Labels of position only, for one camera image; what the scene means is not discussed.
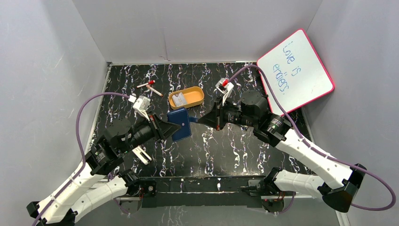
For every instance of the pink framed whiteboard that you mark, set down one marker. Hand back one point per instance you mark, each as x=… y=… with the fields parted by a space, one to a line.
x=294 y=74

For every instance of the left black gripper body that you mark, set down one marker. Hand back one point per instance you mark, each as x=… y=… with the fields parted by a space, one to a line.
x=157 y=127

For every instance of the orange oval tray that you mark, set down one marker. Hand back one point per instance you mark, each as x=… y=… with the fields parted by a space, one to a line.
x=193 y=95

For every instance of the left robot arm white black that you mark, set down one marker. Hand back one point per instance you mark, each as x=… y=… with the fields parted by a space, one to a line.
x=72 y=199

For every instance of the white eraser block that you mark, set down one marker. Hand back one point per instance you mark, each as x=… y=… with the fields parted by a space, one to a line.
x=142 y=155

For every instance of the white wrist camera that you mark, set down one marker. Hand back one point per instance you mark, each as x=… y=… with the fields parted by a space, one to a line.
x=225 y=87
x=140 y=105

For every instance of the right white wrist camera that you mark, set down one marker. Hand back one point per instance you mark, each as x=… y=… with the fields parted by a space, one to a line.
x=225 y=87

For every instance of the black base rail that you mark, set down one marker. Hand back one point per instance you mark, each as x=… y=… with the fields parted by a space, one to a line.
x=202 y=190

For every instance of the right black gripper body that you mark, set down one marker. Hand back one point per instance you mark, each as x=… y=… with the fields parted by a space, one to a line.
x=233 y=114

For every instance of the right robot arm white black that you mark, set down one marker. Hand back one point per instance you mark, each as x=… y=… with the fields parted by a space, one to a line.
x=335 y=183

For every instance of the red capped marker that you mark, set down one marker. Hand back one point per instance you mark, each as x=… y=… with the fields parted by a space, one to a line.
x=145 y=84

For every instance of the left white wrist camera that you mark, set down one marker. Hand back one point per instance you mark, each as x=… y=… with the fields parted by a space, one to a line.
x=140 y=105

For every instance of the blue leather card holder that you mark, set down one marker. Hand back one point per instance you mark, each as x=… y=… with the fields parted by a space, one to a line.
x=181 y=117

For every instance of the white marker pen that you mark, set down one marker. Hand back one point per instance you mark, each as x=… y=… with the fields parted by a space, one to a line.
x=154 y=90

